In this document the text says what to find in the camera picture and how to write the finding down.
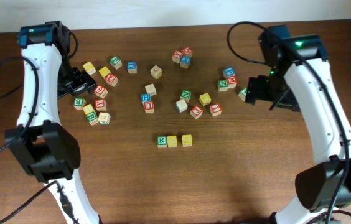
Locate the green R block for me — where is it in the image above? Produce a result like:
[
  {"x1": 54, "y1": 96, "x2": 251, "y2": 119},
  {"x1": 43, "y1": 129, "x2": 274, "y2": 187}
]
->
[{"x1": 157, "y1": 136, "x2": 167, "y2": 148}]

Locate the yellow S block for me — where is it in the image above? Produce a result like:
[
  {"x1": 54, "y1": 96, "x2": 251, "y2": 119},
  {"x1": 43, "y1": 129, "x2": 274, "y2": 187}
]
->
[{"x1": 167, "y1": 136, "x2": 177, "y2": 148}]

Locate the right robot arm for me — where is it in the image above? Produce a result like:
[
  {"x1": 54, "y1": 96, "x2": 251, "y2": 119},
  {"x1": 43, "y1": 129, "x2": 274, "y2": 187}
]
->
[{"x1": 245, "y1": 25, "x2": 351, "y2": 223}]

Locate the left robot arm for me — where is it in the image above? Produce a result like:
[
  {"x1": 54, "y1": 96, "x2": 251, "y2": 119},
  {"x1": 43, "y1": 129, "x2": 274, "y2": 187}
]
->
[{"x1": 5, "y1": 21, "x2": 101, "y2": 223}]

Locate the green B block left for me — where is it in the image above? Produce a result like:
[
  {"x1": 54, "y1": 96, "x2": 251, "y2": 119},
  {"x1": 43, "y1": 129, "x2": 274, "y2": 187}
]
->
[{"x1": 73, "y1": 98, "x2": 86, "y2": 110}]

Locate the green b block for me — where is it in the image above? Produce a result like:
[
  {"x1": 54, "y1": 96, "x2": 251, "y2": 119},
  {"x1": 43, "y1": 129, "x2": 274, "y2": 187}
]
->
[
  {"x1": 73, "y1": 98, "x2": 86, "y2": 110},
  {"x1": 86, "y1": 112, "x2": 99, "y2": 126}
]

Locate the red 6 block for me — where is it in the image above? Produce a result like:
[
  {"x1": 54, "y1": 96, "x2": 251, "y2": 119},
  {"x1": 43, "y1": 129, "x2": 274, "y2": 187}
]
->
[{"x1": 94, "y1": 85, "x2": 108, "y2": 98}]

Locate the yellow block above B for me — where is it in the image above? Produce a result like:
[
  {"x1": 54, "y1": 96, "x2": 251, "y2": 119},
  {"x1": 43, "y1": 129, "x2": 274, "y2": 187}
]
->
[{"x1": 82, "y1": 104, "x2": 95, "y2": 115}]

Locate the yellow block beside E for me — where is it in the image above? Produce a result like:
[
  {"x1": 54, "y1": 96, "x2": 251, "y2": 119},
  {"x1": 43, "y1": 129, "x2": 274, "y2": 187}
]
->
[{"x1": 99, "y1": 67, "x2": 111, "y2": 78}]

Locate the green V block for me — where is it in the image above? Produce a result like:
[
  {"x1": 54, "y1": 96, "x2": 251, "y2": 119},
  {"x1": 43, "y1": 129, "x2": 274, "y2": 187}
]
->
[{"x1": 238, "y1": 88, "x2": 248, "y2": 101}]

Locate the red y block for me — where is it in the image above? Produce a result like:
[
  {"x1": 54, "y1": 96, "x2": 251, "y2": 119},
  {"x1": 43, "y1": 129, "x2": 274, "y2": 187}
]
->
[
  {"x1": 95, "y1": 99, "x2": 107, "y2": 111},
  {"x1": 172, "y1": 50, "x2": 183, "y2": 63}
]

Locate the red E block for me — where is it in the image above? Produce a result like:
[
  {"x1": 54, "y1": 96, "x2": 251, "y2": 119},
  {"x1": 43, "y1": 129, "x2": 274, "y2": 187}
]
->
[{"x1": 105, "y1": 73, "x2": 118, "y2": 86}]

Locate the green B block lower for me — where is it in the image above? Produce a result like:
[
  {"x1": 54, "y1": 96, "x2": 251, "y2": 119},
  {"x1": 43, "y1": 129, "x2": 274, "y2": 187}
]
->
[{"x1": 86, "y1": 112, "x2": 99, "y2": 126}]

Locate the red M block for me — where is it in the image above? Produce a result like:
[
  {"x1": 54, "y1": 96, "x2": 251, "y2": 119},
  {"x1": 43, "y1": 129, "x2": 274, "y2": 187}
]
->
[{"x1": 227, "y1": 76, "x2": 238, "y2": 88}]

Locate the green P block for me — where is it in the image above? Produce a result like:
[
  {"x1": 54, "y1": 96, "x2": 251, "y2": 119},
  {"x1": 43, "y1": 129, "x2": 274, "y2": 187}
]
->
[{"x1": 110, "y1": 56, "x2": 123, "y2": 70}]

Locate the plain block green bottom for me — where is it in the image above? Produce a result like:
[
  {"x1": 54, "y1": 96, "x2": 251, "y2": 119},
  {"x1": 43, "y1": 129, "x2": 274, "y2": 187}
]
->
[{"x1": 98, "y1": 112, "x2": 111, "y2": 125}]

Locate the blue P block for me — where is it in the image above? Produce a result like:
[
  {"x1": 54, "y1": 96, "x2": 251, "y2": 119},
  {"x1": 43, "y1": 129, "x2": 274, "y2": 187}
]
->
[{"x1": 223, "y1": 67, "x2": 235, "y2": 78}]

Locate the green N block right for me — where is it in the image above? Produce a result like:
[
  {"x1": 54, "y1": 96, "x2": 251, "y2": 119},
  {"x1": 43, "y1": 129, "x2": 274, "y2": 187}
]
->
[{"x1": 217, "y1": 80, "x2": 228, "y2": 92}]

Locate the green n block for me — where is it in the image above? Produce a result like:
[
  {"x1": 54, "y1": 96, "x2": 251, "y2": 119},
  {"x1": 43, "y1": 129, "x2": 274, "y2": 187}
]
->
[
  {"x1": 217, "y1": 80, "x2": 228, "y2": 92},
  {"x1": 180, "y1": 90, "x2": 192, "y2": 103}
]

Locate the blue D block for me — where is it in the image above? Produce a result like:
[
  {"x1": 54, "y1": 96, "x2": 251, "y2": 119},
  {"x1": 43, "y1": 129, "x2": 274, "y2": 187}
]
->
[{"x1": 127, "y1": 61, "x2": 138, "y2": 74}]

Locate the red I block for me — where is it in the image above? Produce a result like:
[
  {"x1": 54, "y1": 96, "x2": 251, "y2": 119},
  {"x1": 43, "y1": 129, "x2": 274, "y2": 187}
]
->
[{"x1": 209, "y1": 103, "x2": 222, "y2": 116}]

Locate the blue H block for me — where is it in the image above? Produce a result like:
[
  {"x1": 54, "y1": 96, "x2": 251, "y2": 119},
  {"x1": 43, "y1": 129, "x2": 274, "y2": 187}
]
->
[{"x1": 141, "y1": 93, "x2": 151, "y2": 105}]

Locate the plain wooden block centre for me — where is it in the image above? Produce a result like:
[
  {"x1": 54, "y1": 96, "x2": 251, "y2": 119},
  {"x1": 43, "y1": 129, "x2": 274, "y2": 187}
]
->
[{"x1": 145, "y1": 83, "x2": 157, "y2": 96}]

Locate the red U block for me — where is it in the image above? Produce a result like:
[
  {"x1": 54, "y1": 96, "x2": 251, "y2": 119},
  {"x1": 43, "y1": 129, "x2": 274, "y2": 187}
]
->
[{"x1": 144, "y1": 101, "x2": 154, "y2": 113}]

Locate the red 3 block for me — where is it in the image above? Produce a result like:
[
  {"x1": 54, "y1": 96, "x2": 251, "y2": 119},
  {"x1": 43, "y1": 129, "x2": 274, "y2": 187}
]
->
[{"x1": 190, "y1": 105, "x2": 203, "y2": 119}]

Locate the plain picture block top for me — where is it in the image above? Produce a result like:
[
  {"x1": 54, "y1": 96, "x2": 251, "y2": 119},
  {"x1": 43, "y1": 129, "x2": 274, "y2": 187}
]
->
[{"x1": 150, "y1": 65, "x2": 163, "y2": 79}]

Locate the green N block centre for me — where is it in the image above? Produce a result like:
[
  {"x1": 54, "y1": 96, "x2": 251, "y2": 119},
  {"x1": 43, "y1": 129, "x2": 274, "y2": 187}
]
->
[{"x1": 180, "y1": 90, "x2": 192, "y2": 103}]

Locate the blue X block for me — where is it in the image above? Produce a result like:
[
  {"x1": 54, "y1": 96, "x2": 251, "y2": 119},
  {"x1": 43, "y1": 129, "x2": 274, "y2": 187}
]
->
[{"x1": 180, "y1": 55, "x2": 191, "y2": 68}]

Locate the white blue-edged block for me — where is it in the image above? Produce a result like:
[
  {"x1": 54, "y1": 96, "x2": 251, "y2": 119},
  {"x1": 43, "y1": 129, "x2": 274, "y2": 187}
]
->
[{"x1": 175, "y1": 99, "x2": 188, "y2": 113}]

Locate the red Q block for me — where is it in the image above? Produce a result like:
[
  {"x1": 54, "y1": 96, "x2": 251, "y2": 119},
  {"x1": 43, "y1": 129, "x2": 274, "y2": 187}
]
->
[{"x1": 181, "y1": 47, "x2": 193, "y2": 57}]

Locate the red Y block top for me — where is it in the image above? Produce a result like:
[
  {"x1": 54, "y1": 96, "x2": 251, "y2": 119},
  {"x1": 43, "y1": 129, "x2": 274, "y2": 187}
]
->
[{"x1": 172, "y1": 50, "x2": 183, "y2": 63}]

